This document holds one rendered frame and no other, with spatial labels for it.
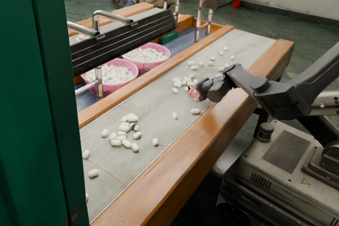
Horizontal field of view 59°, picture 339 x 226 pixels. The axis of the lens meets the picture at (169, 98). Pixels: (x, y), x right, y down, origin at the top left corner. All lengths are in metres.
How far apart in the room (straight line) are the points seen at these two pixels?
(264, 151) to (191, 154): 0.62
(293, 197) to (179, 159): 0.66
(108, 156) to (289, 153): 0.92
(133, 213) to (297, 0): 5.12
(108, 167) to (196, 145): 0.30
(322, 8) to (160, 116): 4.71
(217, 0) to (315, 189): 0.94
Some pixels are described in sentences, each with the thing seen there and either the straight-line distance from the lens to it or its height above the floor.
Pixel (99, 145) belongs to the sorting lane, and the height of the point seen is 0.74.
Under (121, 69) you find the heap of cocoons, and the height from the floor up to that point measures 0.74.
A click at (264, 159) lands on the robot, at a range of 1.49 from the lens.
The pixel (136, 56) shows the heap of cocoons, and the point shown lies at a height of 0.74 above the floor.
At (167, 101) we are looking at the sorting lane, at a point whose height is 0.74.
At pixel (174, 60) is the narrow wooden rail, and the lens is 1.55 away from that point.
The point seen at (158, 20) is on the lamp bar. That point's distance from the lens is 1.08.
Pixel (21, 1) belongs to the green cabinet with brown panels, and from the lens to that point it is 0.27.
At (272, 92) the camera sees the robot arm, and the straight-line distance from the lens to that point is 0.72.
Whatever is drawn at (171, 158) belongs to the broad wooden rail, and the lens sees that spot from 0.96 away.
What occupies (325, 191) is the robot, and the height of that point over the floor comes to 0.47.
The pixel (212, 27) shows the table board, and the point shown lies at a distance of 2.27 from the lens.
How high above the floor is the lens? 1.43
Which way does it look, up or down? 33 degrees down
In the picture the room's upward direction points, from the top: 5 degrees clockwise
